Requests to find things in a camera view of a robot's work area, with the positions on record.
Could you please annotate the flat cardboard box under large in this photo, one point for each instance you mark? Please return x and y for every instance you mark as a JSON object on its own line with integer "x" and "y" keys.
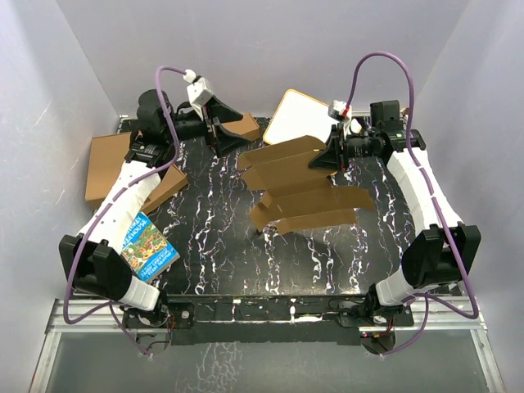
{"x": 174, "y": 181}

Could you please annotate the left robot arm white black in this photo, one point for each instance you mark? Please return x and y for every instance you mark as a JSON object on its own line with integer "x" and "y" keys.
{"x": 92, "y": 259}

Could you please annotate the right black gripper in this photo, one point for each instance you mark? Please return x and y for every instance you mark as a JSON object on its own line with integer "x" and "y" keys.
{"x": 330, "y": 158}

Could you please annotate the white board orange rim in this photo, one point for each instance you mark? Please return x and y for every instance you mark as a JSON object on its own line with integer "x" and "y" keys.
{"x": 299, "y": 115}

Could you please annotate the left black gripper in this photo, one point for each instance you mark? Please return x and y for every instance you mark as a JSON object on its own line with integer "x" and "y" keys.
{"x": 224, "y": 142}

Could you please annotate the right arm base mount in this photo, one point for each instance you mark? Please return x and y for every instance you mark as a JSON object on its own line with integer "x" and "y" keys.
{"x": 369, "y": 312}

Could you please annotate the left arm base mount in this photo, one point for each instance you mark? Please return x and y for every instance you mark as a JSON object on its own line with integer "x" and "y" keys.
{"x": 168, "y": 316}

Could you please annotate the large closed cardboard box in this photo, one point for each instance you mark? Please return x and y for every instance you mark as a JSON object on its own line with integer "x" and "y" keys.
{"x": 105, "y": 160}

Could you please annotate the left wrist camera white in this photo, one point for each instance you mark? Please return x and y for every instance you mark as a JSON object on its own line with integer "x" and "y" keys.
{"x": 199, "y": 91}

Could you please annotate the small cardboard box at back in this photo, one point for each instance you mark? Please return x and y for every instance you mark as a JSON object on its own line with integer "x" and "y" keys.
{"x": 247, "y": 127}

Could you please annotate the colourful children's book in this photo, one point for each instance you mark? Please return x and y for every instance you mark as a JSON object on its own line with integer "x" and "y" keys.
{"x": 147, "y": 250}

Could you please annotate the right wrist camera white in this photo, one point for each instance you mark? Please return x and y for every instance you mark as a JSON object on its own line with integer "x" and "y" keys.
{"x": 341, "y": 112}

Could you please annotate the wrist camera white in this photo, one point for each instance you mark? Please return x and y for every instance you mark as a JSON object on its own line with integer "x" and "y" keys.
{"x": 341, "y": 112}
{"x": 199, "y": 91}

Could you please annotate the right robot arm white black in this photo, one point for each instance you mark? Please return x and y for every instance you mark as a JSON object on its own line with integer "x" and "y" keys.
{"x": 444, "y": 247}

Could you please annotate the aluminium frame rail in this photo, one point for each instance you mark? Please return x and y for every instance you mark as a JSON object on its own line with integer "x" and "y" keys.
{"x": 268, "y": 345}

